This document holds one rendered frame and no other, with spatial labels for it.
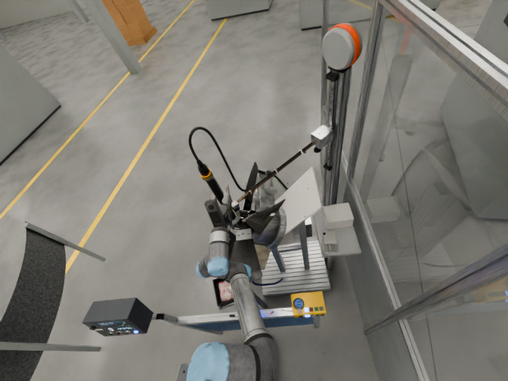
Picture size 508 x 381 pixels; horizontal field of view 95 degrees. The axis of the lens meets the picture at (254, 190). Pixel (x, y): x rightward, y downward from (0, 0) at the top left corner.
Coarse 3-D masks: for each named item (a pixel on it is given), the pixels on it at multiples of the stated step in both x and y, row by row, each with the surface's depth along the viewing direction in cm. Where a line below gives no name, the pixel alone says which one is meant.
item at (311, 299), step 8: (296, 296) 119; (304, 296) 118; (312, 296) 117; (320, 296) 116; (304, 304) 116; (312, 304) 115; (320, 304) 114; (296, 312) 115; (304, 312) 114; (312, 312) 113; (320, 312) 113
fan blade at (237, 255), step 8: (240, 240) 131; (248, 240) 129; (240, 248) 128; (248, 248) 127; (232, 256) 129; (240, 256) 126; (248, 256) 125; (256, 256) 124; (248, 264) 123; (256, 264) 121; (256, 272) 119
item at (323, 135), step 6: (324, 126) 122; (330, 126) 120; (312, 132) 121; (318, 132) 120; (324, 132) 119; (330, 132) 118; (312, 138) 122; (318, 138) 118; (324, 138) 118; (330, 138) 122; (318, 144) 121; (324, 144) 122
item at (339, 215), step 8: (328, 208) 154; (336, 208) 153; (344, 208) 152; (328, 216) 151; (336, 216) 150; (344, 216) 148; (352, 216) 147; (328, 224) 150; (336, 224) 151; (344, 224) 151
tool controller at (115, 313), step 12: (108, 300) 123; (120, 300) 122; (132, 300) 120; (96, 312) 119; (108, 312) 118; (120, 312) 116; (132, 312) 117; (144, 312) 125; (96, 324) 118; (108, 324) 117; (120, 324) 117; (132, 324) 117; (144, 324) 124
